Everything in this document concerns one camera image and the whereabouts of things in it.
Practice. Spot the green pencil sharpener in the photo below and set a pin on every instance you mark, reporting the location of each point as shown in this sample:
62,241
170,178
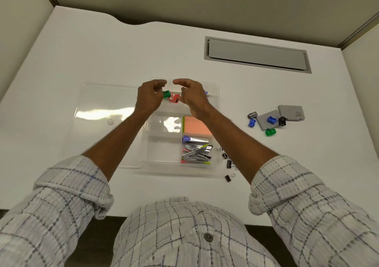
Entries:
166,94
270,132

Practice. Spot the red pencil sharpener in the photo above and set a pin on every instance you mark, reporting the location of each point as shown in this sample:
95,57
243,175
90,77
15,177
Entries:
174,98

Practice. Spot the pink mini stapler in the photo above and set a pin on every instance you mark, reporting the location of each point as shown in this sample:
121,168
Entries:
187,147

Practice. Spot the person's left thumb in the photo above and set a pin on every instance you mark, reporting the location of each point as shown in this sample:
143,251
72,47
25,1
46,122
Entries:
160,91

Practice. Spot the black binder clip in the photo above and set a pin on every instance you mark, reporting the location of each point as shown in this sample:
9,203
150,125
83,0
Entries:
224,155
229,163
227,178

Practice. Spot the orange sticky note pad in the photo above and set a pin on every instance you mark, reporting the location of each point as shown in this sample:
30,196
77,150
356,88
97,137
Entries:
195,126

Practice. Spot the person's right thumb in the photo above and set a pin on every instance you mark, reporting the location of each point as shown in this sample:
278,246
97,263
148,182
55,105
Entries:
183,93

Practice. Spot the purple mini stapler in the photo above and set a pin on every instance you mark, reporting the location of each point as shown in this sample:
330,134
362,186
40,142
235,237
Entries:
192,139

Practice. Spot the person's left forearm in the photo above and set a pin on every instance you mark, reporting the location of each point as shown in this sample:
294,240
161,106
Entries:
118,144

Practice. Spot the person's right hand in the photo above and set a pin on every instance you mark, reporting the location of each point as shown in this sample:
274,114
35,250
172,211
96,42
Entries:
194,99

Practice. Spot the person's right forearm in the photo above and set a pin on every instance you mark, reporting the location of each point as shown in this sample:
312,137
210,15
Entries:
237,145

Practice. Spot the person's left hand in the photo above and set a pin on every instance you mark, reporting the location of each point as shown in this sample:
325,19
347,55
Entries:
148,98

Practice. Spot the gray staple box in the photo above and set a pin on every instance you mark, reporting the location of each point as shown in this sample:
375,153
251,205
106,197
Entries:
263,121
291,113

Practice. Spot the black pencil sharpener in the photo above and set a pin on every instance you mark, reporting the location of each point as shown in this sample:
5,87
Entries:
282,121

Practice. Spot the clear plastic lid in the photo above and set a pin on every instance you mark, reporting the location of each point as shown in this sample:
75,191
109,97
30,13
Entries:
97,115

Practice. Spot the clear plastic organizer tray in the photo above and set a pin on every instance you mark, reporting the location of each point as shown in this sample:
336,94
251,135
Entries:
165,151

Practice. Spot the white plaid shirt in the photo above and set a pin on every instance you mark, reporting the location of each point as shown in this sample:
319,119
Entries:
189,231

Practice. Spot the gray pencil sharpener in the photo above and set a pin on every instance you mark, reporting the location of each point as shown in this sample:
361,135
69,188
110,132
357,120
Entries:
252,115

